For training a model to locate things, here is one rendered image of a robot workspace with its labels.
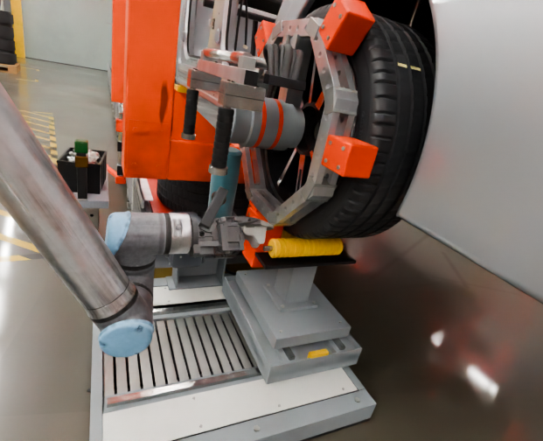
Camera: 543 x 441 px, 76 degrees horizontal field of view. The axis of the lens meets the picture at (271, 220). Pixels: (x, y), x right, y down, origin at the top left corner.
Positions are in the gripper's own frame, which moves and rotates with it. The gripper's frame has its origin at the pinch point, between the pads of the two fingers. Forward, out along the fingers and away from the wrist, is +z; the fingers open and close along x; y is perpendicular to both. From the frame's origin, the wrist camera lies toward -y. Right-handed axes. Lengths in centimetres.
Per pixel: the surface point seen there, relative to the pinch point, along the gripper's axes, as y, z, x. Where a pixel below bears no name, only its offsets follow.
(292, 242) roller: 1.2, 13.7, -13.0
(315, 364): 38, 27, -33
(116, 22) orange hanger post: -214, -29, -150
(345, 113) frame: -17.6, 10.1, 24.7
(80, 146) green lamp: -41, -44, -41
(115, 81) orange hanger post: -183, -29, -180
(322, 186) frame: -5.4, 9.2, 12.6
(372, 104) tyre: -18.4, 15.2, 28.0
